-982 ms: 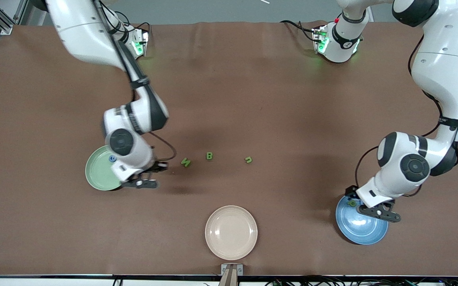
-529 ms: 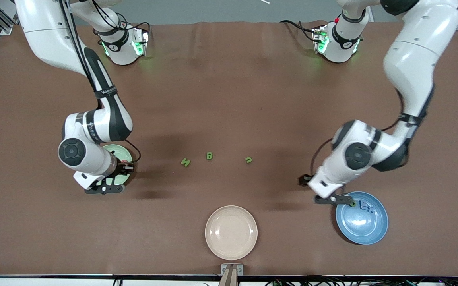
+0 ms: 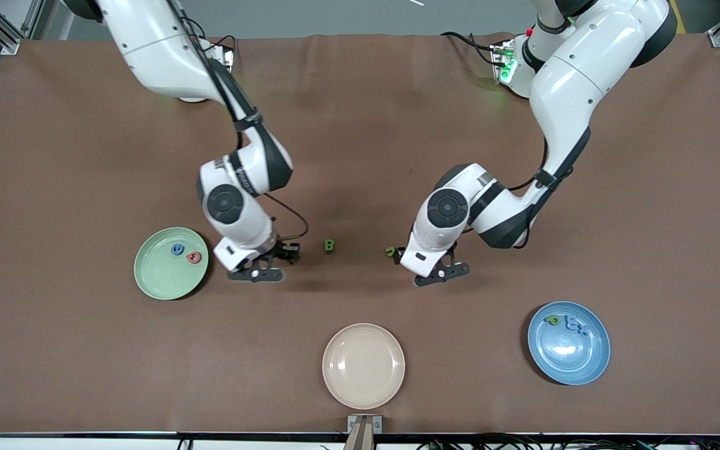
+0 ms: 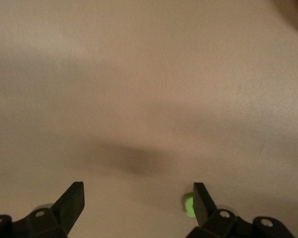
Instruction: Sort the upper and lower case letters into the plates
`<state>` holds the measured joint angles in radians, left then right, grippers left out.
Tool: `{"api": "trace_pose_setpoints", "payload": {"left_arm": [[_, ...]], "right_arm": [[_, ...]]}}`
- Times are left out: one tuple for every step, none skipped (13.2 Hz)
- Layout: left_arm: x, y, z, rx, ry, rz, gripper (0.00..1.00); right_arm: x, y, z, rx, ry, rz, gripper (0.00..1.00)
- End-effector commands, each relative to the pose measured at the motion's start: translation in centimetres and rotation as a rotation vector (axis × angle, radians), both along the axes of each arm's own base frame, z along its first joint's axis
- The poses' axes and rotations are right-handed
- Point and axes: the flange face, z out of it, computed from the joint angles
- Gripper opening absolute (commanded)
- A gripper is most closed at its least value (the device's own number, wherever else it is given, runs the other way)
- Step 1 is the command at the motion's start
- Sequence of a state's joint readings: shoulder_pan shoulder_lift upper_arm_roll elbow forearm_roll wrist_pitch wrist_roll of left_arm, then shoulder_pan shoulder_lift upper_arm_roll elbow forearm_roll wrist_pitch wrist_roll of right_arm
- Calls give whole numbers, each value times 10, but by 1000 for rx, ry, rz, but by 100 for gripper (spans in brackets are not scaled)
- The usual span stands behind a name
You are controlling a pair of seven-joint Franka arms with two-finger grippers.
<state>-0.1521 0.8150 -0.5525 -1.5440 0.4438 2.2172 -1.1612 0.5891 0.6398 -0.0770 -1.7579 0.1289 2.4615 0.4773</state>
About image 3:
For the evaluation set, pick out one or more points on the green foam letter B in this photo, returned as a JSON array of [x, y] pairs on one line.
[[329, 245]]

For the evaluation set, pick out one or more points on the red foam letter Q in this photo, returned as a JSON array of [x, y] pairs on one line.
[[190, 257]]

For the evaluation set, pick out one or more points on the blue foam letter C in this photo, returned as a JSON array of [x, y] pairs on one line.
[[173, 250]]

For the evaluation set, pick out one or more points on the green foam letter d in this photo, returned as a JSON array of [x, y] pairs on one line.
[[549, 319]]

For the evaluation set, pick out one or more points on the blue foam letter E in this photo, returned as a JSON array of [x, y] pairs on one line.
[[570, 324]]

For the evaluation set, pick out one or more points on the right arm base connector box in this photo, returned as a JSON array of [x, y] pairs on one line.
[[225, 56]]

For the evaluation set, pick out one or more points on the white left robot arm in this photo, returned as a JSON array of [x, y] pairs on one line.
[[585, 75]]

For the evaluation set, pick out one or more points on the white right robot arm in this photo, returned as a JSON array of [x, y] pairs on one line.
[[154, 50]]

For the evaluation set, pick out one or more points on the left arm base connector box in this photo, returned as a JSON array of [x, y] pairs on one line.
[[500, 59]]

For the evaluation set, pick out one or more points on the green plate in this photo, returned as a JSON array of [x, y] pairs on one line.
[[166, 278]]

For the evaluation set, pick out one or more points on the brown table cover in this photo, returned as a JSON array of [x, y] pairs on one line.
[[360, 156]]

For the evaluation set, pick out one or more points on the beige plate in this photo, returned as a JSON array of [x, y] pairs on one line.
[[364, 365]]

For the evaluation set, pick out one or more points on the blue plate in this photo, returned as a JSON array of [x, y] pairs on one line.
[[569, 353]]

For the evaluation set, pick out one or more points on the black table edge strip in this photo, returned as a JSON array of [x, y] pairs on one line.
[[85, 434]]

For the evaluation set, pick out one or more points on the yellow floor tape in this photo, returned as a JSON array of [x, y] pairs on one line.
[[680, 22]]

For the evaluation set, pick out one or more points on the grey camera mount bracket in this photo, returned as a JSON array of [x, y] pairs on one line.
[[364, 431]]

